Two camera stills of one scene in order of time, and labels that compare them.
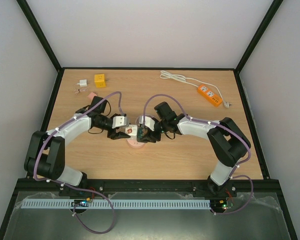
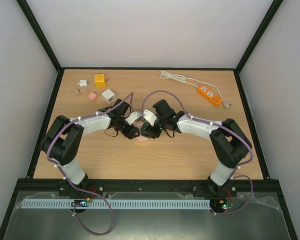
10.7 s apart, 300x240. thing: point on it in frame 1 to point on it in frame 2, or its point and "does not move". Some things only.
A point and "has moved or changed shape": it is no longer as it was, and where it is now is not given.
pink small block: x=91 y=96 does not move
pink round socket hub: x=135 y=144 to x=139 y=124
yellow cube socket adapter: x=99 y=80 does not move
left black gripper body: x=111 y=134 to x=127 y=133
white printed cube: x=132 y=130 has moved or changed shape
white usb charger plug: x=82 y=83 does not move
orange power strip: x=209 y=94 does not move
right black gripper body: x=152 y=135 does not move
